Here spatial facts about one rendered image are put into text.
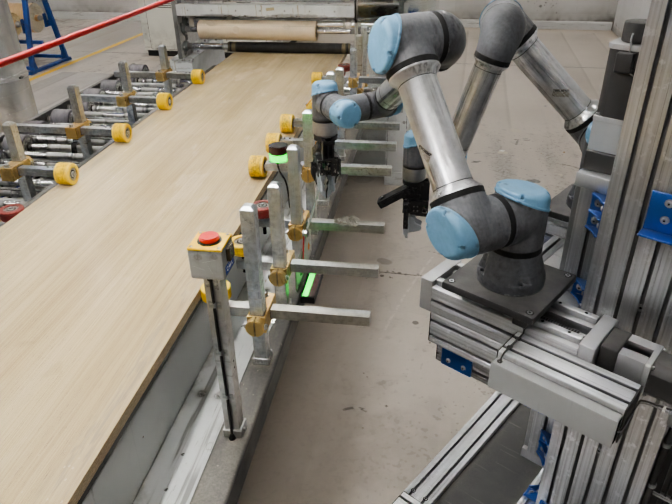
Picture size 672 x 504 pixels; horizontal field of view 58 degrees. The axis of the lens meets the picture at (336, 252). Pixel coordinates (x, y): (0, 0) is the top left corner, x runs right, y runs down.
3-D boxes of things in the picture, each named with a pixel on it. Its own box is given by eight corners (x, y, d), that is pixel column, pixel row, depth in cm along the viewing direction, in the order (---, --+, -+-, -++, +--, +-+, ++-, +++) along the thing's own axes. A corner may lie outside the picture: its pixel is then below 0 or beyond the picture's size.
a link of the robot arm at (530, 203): (556, 245, 132) (567, 188, 125) (507, 260, 127) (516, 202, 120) (518, 223, 141) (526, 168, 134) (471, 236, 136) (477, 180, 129)
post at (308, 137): (317, 231, 233) (313, 108, 209) (316, 235, 230) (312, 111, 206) (308, 230, 233) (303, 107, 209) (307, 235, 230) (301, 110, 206)
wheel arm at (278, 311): (370, 322, 162) (370, 309, 160) (369, 329, 160) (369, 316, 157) (214, 309, 168) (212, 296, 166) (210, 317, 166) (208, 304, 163)
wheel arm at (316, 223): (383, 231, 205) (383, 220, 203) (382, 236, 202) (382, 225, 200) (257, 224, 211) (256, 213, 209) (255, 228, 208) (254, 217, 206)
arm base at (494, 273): (555, 275, 140) (563, 238, 135) (525, 304, 130) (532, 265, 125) (496, 254, 148) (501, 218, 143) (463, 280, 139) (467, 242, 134)
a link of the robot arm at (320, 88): (318, 87, 167) (305, 80, 174) (319, 126, 172) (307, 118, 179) (344, 83, 170) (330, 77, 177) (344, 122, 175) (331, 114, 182)
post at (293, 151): (305, 273, 213) (299, 143, 189) (303, 279, 210) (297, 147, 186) (296, 273, 214) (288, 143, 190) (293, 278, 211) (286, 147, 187)
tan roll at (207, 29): (396, 40, 400) (397, 20, 394) (395, 43, 389) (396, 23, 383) (188, 36, 419) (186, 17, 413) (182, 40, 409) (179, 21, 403)
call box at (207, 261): (235, 265, 125) (232, 232, 121) (225, 284, 119) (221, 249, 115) (203, 263, 126) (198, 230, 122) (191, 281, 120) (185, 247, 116)
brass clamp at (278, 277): (297, 264, 191) (296, 250, 188) (287, 287, 179) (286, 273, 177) (278, 262, 191) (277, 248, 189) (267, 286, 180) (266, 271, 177)
